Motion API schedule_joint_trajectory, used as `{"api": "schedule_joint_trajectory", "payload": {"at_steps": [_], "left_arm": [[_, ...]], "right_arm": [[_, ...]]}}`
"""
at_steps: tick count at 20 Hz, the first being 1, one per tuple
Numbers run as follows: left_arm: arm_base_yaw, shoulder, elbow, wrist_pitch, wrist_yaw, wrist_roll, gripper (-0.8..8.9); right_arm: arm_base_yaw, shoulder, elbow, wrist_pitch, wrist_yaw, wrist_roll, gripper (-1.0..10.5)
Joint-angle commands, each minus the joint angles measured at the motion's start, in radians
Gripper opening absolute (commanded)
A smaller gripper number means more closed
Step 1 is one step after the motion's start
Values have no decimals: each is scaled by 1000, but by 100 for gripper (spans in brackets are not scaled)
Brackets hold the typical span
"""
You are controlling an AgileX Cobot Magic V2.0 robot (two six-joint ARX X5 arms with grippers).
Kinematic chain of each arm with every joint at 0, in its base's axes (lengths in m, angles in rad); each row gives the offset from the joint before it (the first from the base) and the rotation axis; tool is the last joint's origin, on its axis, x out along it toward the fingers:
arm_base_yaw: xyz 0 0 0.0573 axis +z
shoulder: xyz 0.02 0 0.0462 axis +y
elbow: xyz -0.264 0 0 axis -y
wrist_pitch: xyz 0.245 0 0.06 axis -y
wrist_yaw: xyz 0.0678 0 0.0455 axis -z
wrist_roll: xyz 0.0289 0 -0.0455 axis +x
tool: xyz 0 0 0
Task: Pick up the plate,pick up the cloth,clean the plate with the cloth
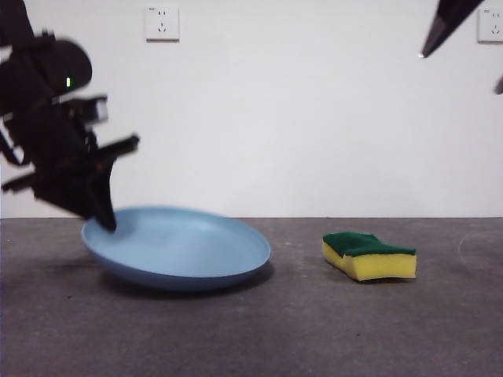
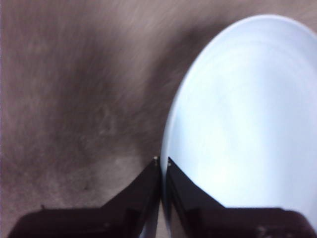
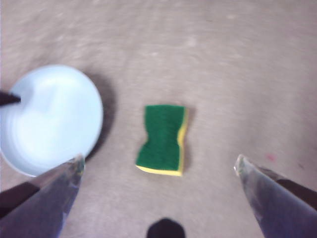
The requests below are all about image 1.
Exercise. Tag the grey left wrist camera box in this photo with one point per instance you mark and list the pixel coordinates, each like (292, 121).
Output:
(96, 109)

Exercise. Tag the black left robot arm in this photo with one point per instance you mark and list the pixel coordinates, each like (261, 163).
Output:
(39, 66)

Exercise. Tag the yellow sponge with green pad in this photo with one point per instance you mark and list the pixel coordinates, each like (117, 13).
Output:
(377, 267)

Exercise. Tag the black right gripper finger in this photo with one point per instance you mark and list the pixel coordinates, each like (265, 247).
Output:
(448, 19)
(500, 85)

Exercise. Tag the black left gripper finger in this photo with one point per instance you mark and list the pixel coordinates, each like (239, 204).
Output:
(70, 198)
(103, 196)

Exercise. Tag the light blue round plate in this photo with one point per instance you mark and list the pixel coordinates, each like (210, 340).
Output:
(188, 259)

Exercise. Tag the white wall power socket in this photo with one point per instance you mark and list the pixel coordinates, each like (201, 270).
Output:
(162, 23)
(492, 29)

